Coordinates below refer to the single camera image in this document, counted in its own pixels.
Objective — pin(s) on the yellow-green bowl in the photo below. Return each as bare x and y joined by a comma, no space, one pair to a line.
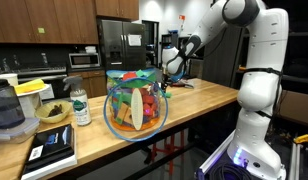
53,111

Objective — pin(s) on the red stool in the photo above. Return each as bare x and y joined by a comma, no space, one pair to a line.
169,150

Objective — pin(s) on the black book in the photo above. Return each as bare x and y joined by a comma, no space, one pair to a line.
51,145

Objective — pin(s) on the white box on microwave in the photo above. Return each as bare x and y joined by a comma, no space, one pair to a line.
90,49

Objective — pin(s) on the white paper sheet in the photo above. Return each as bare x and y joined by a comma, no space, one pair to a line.
134,40

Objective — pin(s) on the green sticky note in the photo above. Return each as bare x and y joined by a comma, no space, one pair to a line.
41,30

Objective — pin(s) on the orange wall sign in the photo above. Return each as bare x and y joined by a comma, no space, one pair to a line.
182,17

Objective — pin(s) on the grey crumpled cloth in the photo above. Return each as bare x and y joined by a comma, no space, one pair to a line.
190,84

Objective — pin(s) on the clear bag of colourful blocks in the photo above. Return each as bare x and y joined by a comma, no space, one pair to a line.
135,106

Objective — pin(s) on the dark translucent jar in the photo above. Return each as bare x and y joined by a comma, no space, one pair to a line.
6,105

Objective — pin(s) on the white cup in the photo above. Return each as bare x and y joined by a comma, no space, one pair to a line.
8,78

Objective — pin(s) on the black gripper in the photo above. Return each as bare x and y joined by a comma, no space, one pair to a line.
166,77

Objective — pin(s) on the white plate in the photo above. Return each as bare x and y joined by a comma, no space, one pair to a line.
34,91

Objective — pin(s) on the clear plastic lidded container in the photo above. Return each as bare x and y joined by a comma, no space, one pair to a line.
17,130

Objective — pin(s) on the white spray bottle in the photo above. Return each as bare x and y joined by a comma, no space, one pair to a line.
80,105

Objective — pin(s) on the silver microwave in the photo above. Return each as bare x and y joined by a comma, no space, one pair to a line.
84,60

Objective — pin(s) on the black stove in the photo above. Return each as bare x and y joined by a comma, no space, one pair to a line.
40,78

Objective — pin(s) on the white tub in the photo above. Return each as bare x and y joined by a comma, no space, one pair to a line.
27,105

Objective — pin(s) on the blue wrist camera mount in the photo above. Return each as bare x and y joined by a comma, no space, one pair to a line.
177,76

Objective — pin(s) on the stainless steel refrigerator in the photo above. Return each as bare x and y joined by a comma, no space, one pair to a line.
122,45

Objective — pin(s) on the brown wooden base cabinet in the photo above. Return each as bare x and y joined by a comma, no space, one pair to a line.
92,83

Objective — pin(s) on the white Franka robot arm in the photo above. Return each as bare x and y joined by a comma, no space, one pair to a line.
260,90

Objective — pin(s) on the yellow sponge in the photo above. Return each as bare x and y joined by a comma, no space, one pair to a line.
29,85

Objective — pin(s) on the brown wooden wall cabinets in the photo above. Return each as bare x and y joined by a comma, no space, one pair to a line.
60,20

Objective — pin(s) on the green block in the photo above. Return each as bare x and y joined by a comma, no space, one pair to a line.
168,95

